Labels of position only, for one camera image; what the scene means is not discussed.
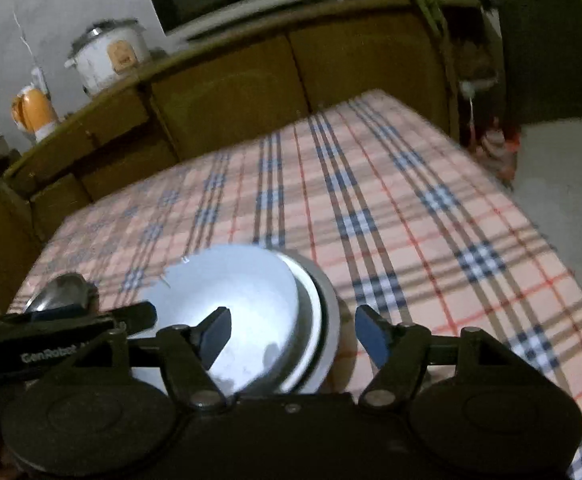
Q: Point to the orange electric kettle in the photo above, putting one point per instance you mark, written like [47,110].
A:
[36,110]

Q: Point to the wide white bowl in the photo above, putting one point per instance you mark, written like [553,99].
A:
[328,320]

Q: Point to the plaid tablecloth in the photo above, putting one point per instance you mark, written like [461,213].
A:
[396,210]

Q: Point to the deep white bowl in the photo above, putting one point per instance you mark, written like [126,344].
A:
[241,290]

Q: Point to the red plastic bag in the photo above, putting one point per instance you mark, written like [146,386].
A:
[498,152]

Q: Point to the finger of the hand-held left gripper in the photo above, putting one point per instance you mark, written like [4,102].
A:
[131,316]
[58,315]

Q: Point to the wooden kitchen cabinet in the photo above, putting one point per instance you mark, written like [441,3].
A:
[241,90]

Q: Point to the white rice cooker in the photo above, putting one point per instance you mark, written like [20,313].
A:
[106,57]

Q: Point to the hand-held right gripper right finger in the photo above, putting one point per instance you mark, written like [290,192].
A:
[373,337]

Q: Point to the dark green door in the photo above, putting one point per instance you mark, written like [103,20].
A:
[541,40]

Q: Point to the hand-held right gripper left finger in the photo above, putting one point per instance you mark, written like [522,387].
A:
[216,335]

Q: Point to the small steel bowl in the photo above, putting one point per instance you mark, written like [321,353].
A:
[61,290]

